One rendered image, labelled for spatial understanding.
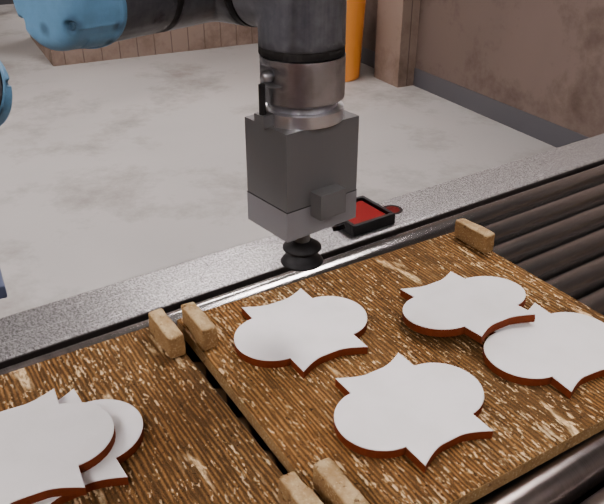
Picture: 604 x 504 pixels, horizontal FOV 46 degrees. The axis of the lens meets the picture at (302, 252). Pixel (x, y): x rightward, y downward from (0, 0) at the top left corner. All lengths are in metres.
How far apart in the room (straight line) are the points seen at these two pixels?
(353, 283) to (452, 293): 0.12
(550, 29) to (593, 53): 0.31
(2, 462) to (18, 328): 0.26
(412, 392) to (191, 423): 0.20
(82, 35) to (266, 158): 0.19
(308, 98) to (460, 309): 0.31
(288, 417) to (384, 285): 0.25
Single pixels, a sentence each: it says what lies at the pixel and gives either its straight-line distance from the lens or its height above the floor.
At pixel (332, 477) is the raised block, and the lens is 0.57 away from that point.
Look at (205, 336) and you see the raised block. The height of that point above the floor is 0.95.
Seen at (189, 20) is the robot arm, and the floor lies 1.26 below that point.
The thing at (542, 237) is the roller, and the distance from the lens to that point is 1.04.
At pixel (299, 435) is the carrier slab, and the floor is 0.94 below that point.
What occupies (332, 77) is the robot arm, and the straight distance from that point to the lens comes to 0.61.
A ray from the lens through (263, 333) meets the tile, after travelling 0.74.
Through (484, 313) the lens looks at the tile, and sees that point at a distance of 0.78.
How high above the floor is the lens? 1.38
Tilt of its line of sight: 29 degrees down
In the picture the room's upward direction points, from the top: straight up
